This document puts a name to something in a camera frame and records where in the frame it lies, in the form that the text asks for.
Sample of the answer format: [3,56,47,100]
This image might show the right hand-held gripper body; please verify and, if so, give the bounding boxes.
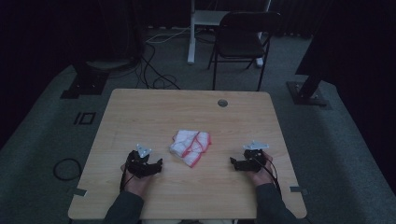
[243,140,270,173]

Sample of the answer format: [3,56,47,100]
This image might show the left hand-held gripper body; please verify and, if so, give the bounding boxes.
[125,143,158,179]

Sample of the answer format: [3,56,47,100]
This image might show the white towel with red edge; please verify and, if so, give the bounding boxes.
[168,129,213,169]

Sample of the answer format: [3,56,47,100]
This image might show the person's right hand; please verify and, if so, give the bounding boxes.
[247,151,276,188]

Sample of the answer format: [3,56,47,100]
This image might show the person's left hand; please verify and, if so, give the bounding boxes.
[120,162,154,199]

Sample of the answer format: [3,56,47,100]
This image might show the black slanted stand with base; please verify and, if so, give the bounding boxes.
[286,0,335,107]

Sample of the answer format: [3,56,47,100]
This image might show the grey round floor base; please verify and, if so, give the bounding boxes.
[84,59,135,72]

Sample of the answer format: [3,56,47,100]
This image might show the black folding chair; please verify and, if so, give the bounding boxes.
[206,10,283,92]

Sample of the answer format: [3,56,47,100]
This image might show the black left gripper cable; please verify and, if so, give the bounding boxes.
[119,161,137,192]

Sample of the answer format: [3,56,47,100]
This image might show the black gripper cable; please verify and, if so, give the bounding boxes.
[119,161,137,192]
[254,156,283,198]

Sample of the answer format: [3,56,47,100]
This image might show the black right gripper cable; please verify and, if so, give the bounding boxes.
[254,156,283,198]

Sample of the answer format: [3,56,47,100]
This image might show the black cable loop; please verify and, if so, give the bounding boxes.
[52,157,84,182]

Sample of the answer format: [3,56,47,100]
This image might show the black floor cables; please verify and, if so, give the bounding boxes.
[134,42,182,91]

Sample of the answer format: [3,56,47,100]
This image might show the black stand base plate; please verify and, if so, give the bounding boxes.
[60,62,110,100]

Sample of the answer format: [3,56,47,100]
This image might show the white floor cable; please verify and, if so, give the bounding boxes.
[145,26,191,45]

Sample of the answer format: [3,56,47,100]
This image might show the white desk frame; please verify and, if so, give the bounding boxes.
[187,0,273,68]

